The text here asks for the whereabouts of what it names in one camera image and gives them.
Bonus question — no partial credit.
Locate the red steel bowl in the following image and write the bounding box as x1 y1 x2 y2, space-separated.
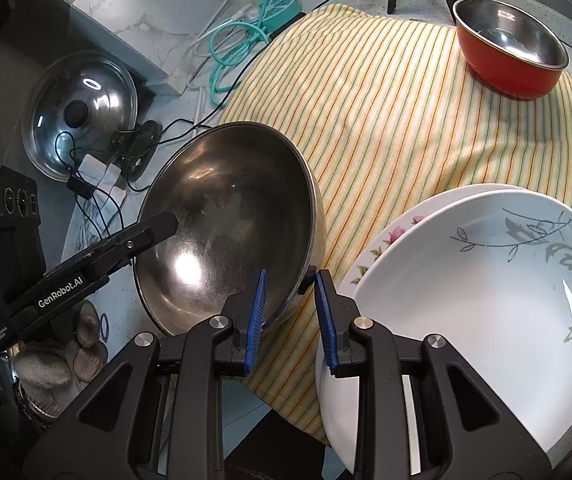
452 0 569 100

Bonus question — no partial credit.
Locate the pink floral white plate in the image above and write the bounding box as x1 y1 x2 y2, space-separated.
337 183 516 296

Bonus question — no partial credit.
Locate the teal coiled cable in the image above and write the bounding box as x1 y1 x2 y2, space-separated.
207 0 297 108

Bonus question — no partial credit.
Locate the knitted glove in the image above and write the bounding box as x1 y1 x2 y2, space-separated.
13 300 108 422

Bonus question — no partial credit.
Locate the grey leaf white plate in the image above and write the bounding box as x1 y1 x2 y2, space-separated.
317 188 572 479

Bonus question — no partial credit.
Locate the striped yellow towel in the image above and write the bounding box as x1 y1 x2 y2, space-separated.
215 3 572 443

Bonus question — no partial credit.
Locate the white cable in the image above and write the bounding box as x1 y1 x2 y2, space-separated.
179 0 262 126

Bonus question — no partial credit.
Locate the teal round power strip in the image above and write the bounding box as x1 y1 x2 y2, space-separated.
261 0 302 34

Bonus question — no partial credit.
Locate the steel pot lid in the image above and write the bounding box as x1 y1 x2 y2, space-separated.
21 50 138 182

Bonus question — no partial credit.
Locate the large steel bowl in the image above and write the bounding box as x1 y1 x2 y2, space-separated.
134 122 326 335

